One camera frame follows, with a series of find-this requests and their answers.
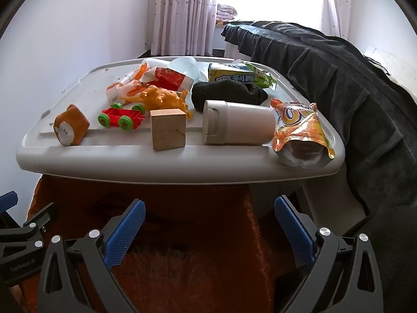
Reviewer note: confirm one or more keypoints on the beige plastic cup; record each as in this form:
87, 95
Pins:
237, 122

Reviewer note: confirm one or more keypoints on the black sock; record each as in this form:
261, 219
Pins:
228, 94

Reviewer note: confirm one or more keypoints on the white and orange plastic bag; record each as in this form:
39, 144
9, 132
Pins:
122, 88

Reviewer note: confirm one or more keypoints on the orange toy dinosaur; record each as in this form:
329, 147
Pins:
159, 99

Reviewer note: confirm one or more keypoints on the orange snack pouch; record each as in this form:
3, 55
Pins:
301, 133

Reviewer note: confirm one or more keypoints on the brown plush roll toy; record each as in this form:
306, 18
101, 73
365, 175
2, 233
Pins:
71, 125

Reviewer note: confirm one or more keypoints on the white plastic storage box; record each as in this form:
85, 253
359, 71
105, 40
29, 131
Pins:
97, 156

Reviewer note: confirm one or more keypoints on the dark cloth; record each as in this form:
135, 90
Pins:
391, 254

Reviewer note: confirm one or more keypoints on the light blue plastic bag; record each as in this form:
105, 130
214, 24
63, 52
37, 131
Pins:
185, 67

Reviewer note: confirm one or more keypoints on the folded pink bedding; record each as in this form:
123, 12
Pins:
226, 12

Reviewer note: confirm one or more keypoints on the knotted white plastic bag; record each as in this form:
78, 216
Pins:
156, 62

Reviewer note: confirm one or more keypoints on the green plastic wrapper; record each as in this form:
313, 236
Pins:
265, 79

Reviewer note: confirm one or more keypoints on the white bed mattress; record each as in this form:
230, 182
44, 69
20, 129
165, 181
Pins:
391, 67

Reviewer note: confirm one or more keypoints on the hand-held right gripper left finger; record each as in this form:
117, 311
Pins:
125, 231

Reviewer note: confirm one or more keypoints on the wooden block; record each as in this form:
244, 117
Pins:
167, 128

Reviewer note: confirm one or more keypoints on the green snack packet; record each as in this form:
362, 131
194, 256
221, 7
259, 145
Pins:
228, 73

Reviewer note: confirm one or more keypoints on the white patterned curtain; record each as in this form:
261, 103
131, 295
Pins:
338, 3
182, 13

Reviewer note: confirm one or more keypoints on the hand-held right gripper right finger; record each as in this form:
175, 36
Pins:
295, 231

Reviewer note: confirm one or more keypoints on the red toy car green wheels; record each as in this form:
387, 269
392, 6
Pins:
119, 114

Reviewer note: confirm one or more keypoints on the red and white plastic bag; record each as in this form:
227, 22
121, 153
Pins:
171, 78

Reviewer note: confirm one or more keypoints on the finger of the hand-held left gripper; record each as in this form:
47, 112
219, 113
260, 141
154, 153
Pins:
7, 199
31, 226

